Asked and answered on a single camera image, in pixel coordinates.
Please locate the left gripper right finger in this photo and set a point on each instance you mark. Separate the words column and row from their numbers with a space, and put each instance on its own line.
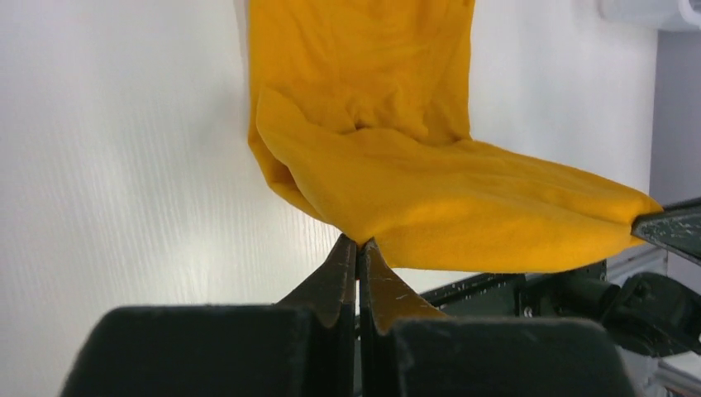
column 410, row 348

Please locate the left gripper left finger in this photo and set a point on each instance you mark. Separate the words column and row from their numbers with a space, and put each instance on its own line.
column 301, row 346

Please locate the yellow t-shirt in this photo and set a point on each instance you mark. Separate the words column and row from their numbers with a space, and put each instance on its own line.
column 359, row 118

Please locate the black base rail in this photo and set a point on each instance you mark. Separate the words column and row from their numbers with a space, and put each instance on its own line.
column 580, row 293

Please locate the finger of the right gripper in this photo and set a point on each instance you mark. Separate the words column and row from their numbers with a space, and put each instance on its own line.
column 676, row 229

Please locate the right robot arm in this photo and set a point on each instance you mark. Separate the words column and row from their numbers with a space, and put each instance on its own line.
column 654, row 315

